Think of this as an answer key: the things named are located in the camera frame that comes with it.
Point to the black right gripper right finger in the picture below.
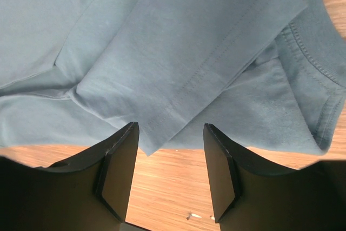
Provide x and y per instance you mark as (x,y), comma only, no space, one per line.
(250,192)

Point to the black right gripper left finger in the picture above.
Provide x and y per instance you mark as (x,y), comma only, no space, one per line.
(87,191)

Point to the blue t-shirt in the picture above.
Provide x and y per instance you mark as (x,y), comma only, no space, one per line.
(268,73)

